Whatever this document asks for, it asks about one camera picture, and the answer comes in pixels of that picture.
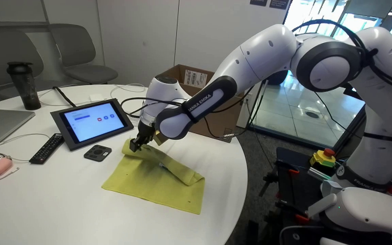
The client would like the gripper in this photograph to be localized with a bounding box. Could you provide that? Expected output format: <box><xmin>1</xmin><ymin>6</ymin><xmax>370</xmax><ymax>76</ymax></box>
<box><xmin>129</xmin><ymin>120</ymin><xmax>156</xmax><ymax>153</ymax></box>

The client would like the black remote control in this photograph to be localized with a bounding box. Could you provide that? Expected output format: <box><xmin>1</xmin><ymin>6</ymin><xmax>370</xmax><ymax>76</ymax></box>
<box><xmin>29</xmin><ymin>133</ymin><xmax>65</xmax><ymax>165</ymax></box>

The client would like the yellow emergency stop button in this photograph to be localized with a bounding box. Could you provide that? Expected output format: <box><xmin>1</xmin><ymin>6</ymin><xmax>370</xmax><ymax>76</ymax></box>
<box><xmin>310</xmin><ymin>148</ymin><xmax>337</xmax><ymax>168</ymax></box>

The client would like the black strap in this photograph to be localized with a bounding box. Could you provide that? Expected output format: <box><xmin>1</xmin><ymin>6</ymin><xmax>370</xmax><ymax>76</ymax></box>
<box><xmin>52</xmin><ymin>86</ymin><xmax>77</xmax><ymax>108</ymax></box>

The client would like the cardboard box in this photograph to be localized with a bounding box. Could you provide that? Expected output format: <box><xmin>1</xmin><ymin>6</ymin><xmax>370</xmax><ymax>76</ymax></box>
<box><xmin>155</xmin><ymin>64</ymin><xmax>246</xmax><ymax>143</ymax></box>

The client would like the black shaker bottle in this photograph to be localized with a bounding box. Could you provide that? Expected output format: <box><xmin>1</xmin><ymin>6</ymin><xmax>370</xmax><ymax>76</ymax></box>
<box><xmin>6</xmin><ymin>61</ymin><xmax>42</xmax><ymax>111</ymax></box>

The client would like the black tablet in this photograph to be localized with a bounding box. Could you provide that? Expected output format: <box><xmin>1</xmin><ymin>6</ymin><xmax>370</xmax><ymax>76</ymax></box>
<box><xmin>50</xmin><ymin>98</ymin><xmax>135</xmax><ymax>151</ymax></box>

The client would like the black round-buttoned puck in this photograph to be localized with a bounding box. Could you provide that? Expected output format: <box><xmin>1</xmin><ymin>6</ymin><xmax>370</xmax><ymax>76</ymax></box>
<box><xmin>83</xmin><ymin>144</ymin><xmax>112</xmax><ymax>162</ymax></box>

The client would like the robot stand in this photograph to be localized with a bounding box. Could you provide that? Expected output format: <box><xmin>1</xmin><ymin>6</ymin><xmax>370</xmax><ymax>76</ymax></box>
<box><xmin>243</xmin><ymin>146</ymin><xmax>392</xmax><ymax>245</ymax></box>

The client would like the grey chair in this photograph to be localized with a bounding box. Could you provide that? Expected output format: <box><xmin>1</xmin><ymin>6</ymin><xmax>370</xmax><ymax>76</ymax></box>
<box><xmin>0</xmin><ymin>29</ymin><xmax>60</xmax><ymax>102</ymax></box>
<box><xmin>48</xmin><ymin>23</ymin><xmax>119</xmax><ymax>85</ymax></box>

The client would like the green towel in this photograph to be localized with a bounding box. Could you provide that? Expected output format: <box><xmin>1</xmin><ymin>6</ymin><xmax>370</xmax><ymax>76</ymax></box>
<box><xmin>101</xmin><ymin>138</ymin><xmax>206</xmax><ymax>215</ymax></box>

